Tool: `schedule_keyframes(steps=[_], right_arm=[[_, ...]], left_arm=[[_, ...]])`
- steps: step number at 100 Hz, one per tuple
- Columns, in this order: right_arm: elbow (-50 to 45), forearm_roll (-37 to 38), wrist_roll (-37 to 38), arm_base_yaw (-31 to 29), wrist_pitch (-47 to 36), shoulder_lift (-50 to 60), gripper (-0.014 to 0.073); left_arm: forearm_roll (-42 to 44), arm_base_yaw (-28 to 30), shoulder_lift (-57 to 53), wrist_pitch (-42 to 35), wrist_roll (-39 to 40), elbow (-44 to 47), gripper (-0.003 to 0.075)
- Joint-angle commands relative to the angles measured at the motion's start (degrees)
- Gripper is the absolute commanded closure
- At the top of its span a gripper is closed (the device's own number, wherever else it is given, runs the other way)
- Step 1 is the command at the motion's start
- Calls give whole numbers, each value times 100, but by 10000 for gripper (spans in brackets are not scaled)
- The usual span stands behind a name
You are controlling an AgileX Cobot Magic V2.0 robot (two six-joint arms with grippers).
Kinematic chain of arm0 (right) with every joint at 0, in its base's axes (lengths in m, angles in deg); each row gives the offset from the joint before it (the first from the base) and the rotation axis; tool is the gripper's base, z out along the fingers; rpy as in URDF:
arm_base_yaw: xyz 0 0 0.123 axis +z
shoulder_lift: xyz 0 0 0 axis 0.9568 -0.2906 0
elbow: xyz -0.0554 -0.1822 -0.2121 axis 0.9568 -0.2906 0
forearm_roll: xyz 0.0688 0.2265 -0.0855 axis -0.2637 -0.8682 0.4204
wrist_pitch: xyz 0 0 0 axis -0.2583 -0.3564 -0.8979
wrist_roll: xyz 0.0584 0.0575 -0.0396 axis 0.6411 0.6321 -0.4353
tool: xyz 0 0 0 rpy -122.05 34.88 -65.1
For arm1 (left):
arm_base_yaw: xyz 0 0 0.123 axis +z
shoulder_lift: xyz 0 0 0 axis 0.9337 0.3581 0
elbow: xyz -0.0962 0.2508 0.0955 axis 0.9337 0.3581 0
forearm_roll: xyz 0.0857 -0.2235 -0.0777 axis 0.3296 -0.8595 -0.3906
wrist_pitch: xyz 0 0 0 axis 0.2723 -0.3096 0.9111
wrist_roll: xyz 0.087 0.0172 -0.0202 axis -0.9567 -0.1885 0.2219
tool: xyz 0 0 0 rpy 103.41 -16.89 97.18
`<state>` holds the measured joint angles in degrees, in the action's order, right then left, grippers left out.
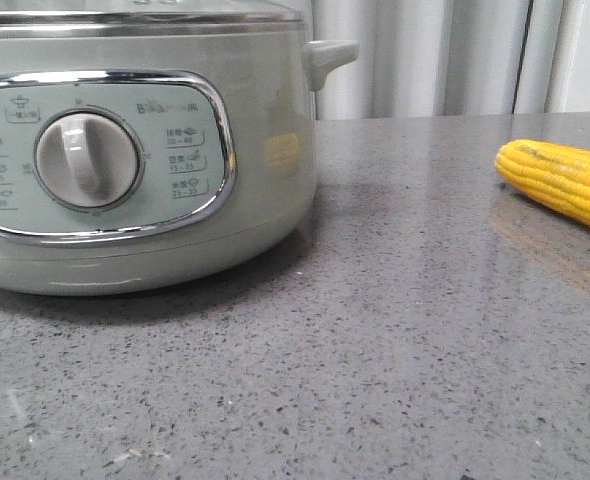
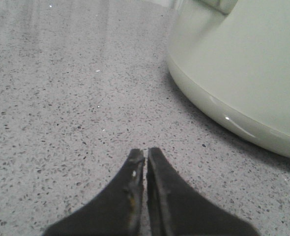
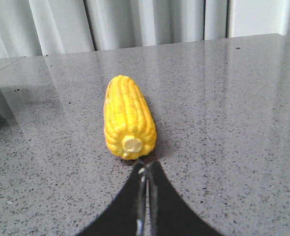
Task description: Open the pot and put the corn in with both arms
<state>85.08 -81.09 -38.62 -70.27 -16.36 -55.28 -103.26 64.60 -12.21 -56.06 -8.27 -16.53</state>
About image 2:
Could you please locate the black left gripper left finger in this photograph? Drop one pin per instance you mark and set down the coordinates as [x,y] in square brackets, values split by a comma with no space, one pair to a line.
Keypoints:
[115,211]

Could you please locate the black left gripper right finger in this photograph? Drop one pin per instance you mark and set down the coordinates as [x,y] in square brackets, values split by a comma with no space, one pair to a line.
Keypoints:
[176,209]

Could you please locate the pale green electric pot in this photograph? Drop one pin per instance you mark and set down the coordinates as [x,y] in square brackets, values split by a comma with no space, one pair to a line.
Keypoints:
[231,58]

